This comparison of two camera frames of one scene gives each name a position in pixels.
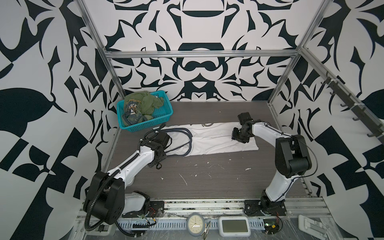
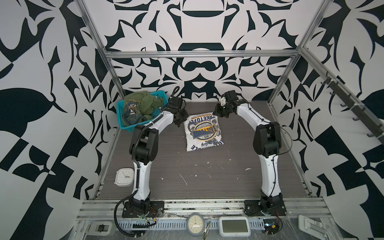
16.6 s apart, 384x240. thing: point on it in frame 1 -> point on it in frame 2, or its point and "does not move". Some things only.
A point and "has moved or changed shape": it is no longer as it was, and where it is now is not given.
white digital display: (234, 226) does not move
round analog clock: (195, 224) does not move
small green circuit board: (271, 226) does not move
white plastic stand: (313, 227) does not move
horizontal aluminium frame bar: (224, 53) does not move
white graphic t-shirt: (190, 139) has moved or changed shape
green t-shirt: (139, 106) does not move
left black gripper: (164, 155) -> (186, 116)
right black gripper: (234, 136) -> (217, 111)
